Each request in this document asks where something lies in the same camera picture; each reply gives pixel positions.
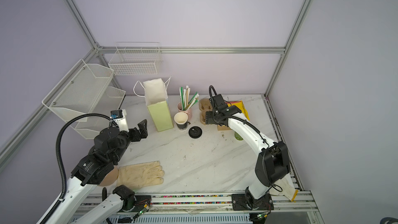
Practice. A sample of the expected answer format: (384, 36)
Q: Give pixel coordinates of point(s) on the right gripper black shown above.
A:
(209, 118)

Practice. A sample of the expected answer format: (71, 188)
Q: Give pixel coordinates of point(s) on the cream leather work glove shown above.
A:
(141, 175)

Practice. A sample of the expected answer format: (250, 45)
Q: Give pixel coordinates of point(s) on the black paper coffee cup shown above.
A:
(182, 120)

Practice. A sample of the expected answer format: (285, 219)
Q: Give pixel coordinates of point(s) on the brown pulp cup carrier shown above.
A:
(204, 106)

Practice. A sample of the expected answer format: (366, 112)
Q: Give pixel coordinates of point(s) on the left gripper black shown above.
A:
(137, 137)

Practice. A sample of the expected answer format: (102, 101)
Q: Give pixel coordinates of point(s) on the white mesh shelf lower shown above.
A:
(111, 100)

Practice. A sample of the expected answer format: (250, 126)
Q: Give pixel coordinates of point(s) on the yellow napkin stack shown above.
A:
(241, 106)

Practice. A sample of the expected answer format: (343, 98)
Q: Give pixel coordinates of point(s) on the brown bowl with green bits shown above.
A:
(110, 178)

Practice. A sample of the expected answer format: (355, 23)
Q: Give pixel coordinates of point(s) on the green paper coffee cup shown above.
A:
(238, 137)

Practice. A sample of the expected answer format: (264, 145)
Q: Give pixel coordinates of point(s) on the black plastic cup lid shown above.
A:
(195, 132)

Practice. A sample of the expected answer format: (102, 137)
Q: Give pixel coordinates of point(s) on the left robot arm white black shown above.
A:
(86, 175)

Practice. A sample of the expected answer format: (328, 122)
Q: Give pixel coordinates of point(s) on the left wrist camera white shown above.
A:
(119, 118)

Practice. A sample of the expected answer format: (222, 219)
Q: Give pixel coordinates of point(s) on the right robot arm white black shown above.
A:
(273, 163)

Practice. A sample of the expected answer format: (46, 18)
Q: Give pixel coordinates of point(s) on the white wrapped straw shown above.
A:
(187, 93)

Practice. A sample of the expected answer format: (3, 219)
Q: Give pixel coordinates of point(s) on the white wire basket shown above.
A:
(136, 58)

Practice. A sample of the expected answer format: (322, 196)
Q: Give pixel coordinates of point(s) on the white mesh shelf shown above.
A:
(79, 91)
(111, 100)

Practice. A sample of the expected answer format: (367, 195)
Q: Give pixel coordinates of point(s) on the green paper takeout bag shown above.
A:
(156, 99)

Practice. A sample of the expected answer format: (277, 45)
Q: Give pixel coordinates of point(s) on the pink straw holder cup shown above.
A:
(188, 112)

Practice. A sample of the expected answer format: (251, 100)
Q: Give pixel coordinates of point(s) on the white mesh shelf upper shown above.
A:
(79, 91)

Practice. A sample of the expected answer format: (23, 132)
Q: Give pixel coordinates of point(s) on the aluminium mounting rail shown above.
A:
(222, 202)

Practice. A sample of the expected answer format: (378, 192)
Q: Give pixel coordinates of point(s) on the green wrapped straw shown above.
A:
(181, 92)

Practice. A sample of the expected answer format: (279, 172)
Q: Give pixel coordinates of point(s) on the white cloth glove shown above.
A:
(284, 187)

